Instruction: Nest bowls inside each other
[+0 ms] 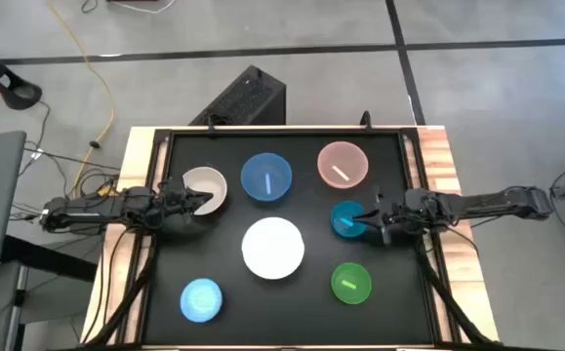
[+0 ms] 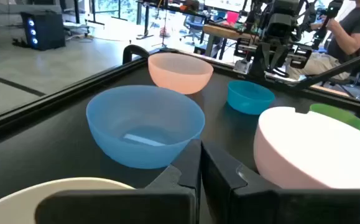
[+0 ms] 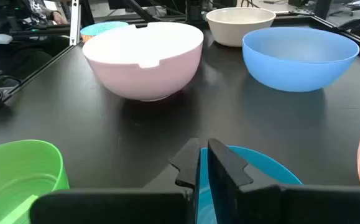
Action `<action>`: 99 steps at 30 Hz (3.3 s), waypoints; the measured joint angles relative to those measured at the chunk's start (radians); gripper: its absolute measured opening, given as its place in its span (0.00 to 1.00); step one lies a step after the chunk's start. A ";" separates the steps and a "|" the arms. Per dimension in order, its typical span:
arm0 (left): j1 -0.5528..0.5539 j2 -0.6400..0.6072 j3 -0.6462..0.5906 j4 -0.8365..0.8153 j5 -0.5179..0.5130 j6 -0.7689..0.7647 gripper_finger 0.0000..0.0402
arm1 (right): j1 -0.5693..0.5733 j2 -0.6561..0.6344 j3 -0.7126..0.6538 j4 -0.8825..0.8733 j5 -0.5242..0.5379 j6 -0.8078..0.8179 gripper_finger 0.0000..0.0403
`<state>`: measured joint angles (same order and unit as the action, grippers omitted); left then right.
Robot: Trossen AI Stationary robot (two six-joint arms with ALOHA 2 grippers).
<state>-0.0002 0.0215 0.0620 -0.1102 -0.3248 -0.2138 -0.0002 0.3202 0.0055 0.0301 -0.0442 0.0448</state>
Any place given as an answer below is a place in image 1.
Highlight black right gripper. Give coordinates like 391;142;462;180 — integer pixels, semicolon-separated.
352;190;413;246

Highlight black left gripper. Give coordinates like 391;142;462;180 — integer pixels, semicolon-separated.
152;180;215;220

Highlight beige bowl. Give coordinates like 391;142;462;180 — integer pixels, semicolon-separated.
182;166;228;216

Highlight pink translucent bowl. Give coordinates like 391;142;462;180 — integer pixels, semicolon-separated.
316;140;370;190

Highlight blue translucent bowl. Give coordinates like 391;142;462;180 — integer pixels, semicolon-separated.
240;152;294;203

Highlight teal translucent bowl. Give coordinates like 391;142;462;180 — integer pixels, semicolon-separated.
330;200;369;239

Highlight green translucent bowl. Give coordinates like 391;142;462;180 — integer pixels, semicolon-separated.
330;261;374;306

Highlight light blue upturned bowl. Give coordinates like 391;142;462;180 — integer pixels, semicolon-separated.
180;278;224;324

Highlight black computer tower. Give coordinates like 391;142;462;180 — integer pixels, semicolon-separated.
188;64;287;127

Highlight black table mat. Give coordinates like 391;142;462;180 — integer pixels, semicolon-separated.
142;134;434;345

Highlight black floor stand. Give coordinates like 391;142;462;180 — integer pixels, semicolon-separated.
0;34;43;111

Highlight yellow cable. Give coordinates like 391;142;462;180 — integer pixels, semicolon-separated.
46;0;117;196

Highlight white cable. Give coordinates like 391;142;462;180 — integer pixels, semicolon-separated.
108;0;177;15

